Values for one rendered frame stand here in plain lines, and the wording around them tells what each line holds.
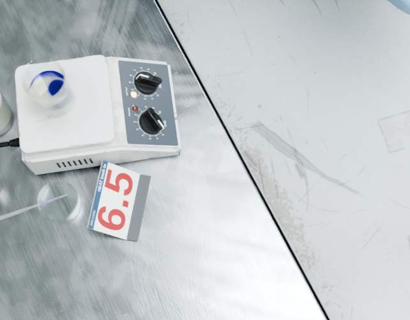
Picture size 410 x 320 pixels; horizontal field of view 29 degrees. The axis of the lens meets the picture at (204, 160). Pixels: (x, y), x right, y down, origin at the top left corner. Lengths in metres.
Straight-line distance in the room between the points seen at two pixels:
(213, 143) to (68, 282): 0.26
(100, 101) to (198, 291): 0.27
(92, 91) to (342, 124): 0.34
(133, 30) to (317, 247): 0.40
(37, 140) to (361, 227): 0.43
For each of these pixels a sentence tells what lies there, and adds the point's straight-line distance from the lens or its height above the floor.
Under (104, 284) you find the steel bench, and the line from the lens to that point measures 1.04.
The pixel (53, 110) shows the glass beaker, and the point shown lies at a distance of 0.99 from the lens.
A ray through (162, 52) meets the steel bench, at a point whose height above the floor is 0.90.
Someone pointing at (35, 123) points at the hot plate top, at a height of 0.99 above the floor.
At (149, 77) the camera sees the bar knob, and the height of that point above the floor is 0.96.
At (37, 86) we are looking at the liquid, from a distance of 0.99.
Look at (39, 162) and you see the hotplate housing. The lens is 1.03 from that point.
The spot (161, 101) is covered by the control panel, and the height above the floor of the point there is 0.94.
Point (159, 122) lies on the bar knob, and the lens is 1.02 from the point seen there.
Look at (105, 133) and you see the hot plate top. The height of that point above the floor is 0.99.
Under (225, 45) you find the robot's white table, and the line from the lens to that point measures 1.13.
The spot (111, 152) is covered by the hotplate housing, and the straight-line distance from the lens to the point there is 1.01.
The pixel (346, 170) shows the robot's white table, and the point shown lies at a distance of 1.07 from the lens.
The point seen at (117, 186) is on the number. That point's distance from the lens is 1.04.
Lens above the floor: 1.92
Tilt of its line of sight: 73 degrees down
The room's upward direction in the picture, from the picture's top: 6 degrees counter-clockwise
